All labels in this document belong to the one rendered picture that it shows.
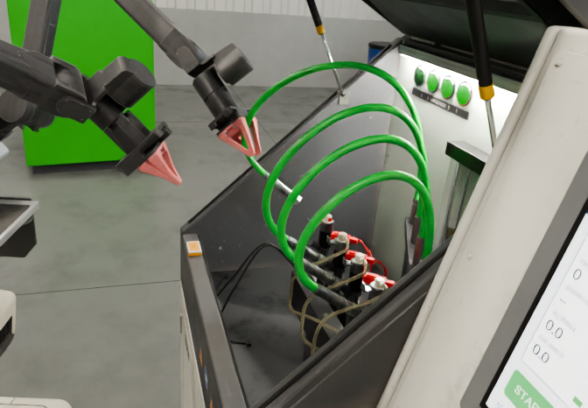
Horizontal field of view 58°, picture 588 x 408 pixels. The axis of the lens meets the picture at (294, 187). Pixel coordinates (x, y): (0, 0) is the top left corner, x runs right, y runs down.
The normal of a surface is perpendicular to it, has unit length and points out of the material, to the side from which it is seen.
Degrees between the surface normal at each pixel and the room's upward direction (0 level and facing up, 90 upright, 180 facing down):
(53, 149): 90
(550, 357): 76
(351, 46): 90
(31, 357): 0
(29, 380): 0
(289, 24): 90
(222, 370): 0
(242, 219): 90
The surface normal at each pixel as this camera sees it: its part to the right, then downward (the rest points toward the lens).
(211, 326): 0.08, -0.92
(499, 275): -0.91, -0.18
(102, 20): 0.41, 0.38
